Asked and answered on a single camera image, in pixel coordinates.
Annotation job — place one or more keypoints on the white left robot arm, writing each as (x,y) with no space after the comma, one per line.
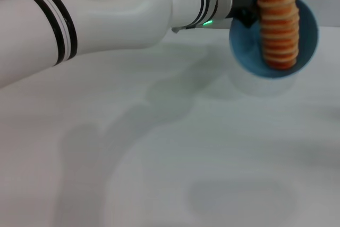
(119,17)

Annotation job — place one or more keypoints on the ridged orange bread loaf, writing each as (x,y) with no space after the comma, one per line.
(279,30)

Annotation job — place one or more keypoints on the blue bowl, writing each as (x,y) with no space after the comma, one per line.
(306,35)

